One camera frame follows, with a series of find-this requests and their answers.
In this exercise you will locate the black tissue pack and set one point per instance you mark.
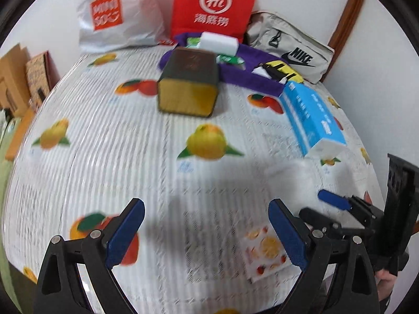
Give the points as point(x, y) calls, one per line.
point(188, 81)

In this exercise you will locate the brown wooden door frame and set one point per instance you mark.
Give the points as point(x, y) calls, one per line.
point(348, 13)

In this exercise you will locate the patterned cardboard box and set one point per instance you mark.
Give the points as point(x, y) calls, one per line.
point(39, 78)

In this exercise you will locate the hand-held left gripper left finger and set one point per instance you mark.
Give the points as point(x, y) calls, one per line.
point(126, 232)

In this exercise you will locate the green and white tissue pack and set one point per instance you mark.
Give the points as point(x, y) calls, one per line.
point(219, 42)

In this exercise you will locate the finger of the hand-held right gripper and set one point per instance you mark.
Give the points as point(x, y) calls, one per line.
point(334, 199)
point(319, 219)

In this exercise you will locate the fruit print tissue packet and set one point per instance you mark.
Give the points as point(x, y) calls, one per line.
point(266, 253)

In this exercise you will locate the blue tissue pack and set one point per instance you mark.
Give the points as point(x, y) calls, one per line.
point(311, 121)

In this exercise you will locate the fruit print bed sheet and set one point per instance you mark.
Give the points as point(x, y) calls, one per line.
point(131, 170)

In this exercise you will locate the purple cloth with yellow print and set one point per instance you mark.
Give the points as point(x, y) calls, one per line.
point(262, 78)

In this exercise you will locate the brown cardboard boxes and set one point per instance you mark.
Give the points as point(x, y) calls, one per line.
point(11, 81)

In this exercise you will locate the beige waist bag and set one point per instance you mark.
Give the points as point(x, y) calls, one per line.
point(294, 49)

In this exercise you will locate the person's right hand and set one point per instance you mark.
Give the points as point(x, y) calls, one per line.
point(386, 281)

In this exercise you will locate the olive green cloth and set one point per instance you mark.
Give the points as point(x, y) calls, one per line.
point(6, 176)

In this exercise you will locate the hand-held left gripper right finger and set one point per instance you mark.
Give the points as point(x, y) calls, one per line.
point(288, 235)

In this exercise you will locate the small green packet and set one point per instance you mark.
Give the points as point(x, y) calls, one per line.
point(230, 60)

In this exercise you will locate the white plastic bag orange logo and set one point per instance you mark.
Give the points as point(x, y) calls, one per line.
point(121, 9)

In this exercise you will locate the red paper bag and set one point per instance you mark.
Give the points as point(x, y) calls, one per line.
point(214, 6)

